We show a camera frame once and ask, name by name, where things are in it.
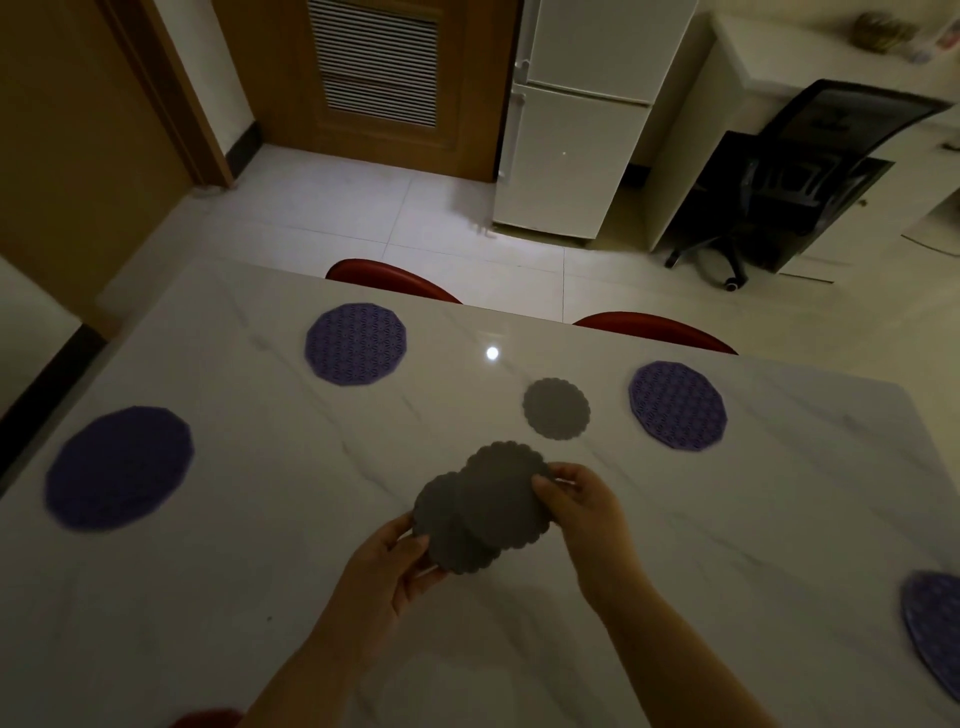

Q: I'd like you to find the person's left hand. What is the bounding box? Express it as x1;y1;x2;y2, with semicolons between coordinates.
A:
324;513;451;666

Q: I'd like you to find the person's right hand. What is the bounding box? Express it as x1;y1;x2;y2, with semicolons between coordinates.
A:
532;462;648;611

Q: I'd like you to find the grey scalloped round coaster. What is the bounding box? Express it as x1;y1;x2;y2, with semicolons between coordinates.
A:
456;441;554;553
522;377;592;441
411;471;504;576

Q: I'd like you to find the person's right forearm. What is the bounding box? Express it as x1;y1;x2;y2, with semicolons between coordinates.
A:
588;577;785;728

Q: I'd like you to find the person's left forearm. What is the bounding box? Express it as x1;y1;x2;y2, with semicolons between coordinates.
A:
238;643;376;728

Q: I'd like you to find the purple round patterned placemat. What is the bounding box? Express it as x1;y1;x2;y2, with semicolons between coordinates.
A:
627;360;729;453
44;405;196;534
900;570;960;704
304;302;408;388

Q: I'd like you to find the red chair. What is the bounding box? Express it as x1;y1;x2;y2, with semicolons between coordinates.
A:
571;312;741;357
324;258;463;306
171;708;246;728

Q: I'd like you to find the white two-door refrigerator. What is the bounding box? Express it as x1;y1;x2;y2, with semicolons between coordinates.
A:
490;0;700;243

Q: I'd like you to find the black mesh office chair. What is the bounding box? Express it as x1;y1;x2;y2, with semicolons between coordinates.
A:
664;78;955;294

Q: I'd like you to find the wooden louvred door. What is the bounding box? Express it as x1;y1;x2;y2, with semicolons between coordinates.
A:
212;0;520;184

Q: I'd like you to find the white desk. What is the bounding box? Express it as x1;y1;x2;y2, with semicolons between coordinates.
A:
643;10;960;288

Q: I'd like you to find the brown wooden door panel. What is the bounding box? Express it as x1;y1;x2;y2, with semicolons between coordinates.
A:
0;0;235;320

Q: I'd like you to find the brownish woven object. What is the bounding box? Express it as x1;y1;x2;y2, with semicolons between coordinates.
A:
853;10;921;55

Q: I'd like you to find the small pale container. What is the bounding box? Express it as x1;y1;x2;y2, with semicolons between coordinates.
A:
909;15;960;67

